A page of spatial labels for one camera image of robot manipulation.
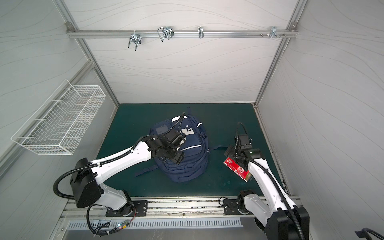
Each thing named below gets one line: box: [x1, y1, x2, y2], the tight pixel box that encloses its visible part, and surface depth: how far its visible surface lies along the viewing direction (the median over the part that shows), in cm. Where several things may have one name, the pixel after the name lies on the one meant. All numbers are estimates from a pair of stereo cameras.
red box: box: [223, 157, 252, 183], surface depth 88 cm
